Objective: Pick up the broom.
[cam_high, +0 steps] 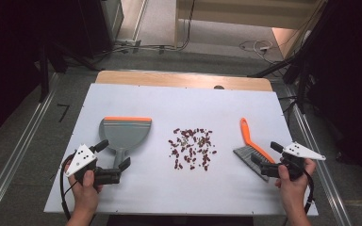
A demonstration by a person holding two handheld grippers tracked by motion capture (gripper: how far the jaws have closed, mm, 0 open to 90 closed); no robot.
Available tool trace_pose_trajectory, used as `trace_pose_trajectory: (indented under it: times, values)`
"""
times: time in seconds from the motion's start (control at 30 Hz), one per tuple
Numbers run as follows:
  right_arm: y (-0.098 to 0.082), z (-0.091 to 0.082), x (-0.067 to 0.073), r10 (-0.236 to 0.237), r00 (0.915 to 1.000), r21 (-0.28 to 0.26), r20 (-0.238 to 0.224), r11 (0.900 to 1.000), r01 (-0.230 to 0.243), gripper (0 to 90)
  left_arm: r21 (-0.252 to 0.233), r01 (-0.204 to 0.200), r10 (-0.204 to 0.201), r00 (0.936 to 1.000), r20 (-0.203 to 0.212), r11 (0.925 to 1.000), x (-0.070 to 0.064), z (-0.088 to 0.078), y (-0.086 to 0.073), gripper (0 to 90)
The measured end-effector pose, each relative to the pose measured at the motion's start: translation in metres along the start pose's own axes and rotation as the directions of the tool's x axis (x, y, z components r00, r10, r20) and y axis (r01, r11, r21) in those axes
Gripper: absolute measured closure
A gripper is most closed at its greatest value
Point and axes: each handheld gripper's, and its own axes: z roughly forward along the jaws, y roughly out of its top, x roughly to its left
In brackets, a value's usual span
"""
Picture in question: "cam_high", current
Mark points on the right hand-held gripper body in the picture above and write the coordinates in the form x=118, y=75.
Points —
x=298, y=150

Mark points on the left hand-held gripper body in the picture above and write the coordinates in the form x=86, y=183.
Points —
x=81, y=158

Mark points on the grey dustpan with orange edge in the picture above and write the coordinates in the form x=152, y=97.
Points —
x=125, y=132

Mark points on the heap of red beans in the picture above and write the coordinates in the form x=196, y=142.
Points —
x=191, y=149

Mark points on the person's left hand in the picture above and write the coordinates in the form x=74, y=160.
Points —
x=86, y=194

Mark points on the person's right hand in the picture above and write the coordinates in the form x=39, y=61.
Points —
x=292, y=194

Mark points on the white board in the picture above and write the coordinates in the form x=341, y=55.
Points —
x=169, y=103

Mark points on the black tripod legs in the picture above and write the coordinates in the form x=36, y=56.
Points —
x=295, y=69

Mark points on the grey table grommet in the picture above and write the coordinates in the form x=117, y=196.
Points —
x=219, y=87

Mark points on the black curtain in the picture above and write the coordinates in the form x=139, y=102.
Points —
x=352, y=78
x=12, y=47

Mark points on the wooden table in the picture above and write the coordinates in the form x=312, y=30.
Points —
x=169, y=80

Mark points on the beige wooden furniture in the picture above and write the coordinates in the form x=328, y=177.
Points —
x=248, y=12

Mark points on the metal floor rail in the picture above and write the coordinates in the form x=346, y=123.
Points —
x=19, y=141
x=320, y=169

